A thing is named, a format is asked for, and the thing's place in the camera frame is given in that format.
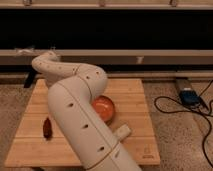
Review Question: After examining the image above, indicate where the brown small bottle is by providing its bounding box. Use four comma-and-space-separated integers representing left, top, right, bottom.
43, 118, 52, 139

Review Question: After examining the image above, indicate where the black cable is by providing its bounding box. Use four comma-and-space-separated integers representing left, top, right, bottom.
153, 79, 213, 169

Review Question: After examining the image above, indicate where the orange bowl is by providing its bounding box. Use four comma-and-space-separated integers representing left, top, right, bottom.
92, 95, 115, 125

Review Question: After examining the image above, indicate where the wooden table board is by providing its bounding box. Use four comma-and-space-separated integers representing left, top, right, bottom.
5, 79, 160, 167

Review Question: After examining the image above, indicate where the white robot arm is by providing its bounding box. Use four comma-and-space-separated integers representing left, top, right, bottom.
32, 51, 142, 171

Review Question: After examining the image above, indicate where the grey horizontal rail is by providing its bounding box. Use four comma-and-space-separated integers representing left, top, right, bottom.
0, 49, 213, 65

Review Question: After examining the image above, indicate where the blue power adapter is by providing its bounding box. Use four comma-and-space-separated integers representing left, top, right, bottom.
179, 89, 199, 106

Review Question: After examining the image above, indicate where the white sponge block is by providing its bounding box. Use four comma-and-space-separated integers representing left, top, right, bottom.
114, 124, 131, 141

